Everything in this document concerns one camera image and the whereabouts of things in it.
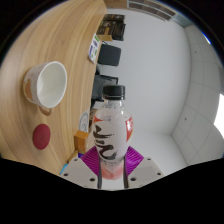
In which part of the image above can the flat round red coaster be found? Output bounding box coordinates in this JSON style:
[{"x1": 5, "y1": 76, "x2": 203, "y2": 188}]
[{"x1": 32, "y1": 123, "x2": 52, "y2": 151}]

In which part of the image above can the square ceiling light panel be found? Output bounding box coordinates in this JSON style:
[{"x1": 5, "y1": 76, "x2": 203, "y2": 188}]
[{"x1": 213, "y1": 103, "x2": 224, "y2": 141}]

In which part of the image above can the long ceiling light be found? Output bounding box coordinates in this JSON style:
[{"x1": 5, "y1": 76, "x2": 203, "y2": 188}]
[{"x1": 199, "y1": 31, "x2": 213, "y2": 46}]

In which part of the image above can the white ceramic mug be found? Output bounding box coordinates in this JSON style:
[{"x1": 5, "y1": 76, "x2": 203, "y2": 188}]
[{"x1": 22, "y1": 60, "x2": 68, "y2": 117}]

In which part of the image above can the dark brown upright box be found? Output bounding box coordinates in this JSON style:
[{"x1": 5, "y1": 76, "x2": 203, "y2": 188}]
[{"x1": 105, "y1": 13, "x2": 126, "y2": 23}]

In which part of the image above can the small tan cardboard box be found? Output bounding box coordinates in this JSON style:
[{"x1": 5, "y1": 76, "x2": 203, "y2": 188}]
[{"x1": 96, "y1": 31, "x2": 114, "y2": 43}]

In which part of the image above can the small light blue box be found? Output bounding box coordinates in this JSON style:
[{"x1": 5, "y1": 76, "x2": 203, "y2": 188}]
[{"x1": 59, "y1": 163, "x2": 70, "y2": 176}]

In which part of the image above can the black printed box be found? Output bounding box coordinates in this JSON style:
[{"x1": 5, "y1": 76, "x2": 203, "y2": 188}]
[{"x1": 108, "y1": 20, "x2": 127, "y2": 42}]

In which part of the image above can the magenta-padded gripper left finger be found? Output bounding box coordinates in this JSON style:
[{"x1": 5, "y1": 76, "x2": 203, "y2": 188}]
[{"x1": 61, "y1": 146, "x2": 101, "y2": 189}]

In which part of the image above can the clear pink drink bottle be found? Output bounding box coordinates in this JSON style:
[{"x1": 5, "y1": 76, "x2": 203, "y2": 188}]
[{"x1": 90, "y1": 84, "x2": 135, "y2": 182}]

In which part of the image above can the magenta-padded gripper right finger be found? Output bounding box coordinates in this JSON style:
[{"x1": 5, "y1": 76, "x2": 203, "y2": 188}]
[{"x1": 123, "y1": 145, "x2": 165, "y2": 189}]

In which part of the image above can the black fabric office chair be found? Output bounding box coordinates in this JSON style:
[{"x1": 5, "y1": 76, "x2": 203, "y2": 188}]
[{"x1": 97, "y1": 43, "x2": 122, "y2": 67}]

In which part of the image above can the small yellow-brown box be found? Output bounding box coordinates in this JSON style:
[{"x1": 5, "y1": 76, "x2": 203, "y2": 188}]
[{"x1": 66, "y1": 149, "x2": 80, "y2": 164}]

